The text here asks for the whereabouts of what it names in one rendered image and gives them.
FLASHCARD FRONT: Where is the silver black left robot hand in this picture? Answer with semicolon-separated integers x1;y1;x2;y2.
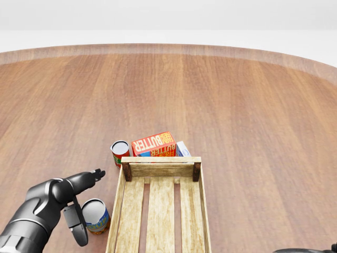
11;168;106;248

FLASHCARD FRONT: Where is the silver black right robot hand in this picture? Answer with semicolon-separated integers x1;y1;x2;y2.
272;242;337;253

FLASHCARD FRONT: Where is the blue yellow soup tin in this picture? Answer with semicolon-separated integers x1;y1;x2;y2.
81;198;112;236

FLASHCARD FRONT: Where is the red soup tin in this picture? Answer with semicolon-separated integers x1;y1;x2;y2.
110;140;131;169

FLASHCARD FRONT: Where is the wooden slat tray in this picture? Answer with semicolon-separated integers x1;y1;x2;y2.
105;156;213;253

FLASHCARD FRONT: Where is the red butter box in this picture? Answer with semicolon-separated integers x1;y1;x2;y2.
131;131;177;158

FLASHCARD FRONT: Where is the white blue box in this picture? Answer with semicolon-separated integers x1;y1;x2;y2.
175;141;192;158

